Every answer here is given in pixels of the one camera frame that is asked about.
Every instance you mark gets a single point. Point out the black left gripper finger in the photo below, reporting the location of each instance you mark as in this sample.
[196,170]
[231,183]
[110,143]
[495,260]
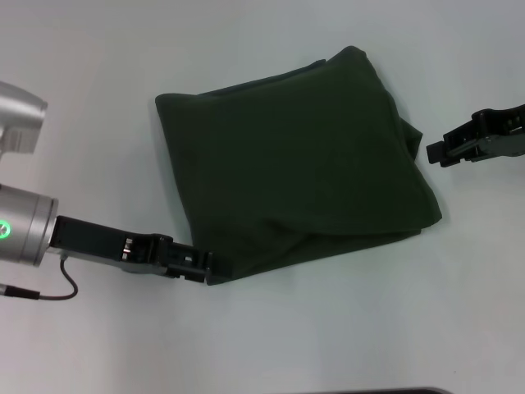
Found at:
[184,260]

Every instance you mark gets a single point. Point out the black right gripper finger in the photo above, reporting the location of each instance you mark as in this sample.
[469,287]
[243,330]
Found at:
[447,154]
[459,135]

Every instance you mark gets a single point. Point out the dark green FREE t-shirt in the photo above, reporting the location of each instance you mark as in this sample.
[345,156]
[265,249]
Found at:
[287,164]

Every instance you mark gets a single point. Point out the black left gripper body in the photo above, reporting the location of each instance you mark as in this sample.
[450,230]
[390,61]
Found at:
[106,246]

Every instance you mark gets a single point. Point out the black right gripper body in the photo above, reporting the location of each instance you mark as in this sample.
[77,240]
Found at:
[500,135]

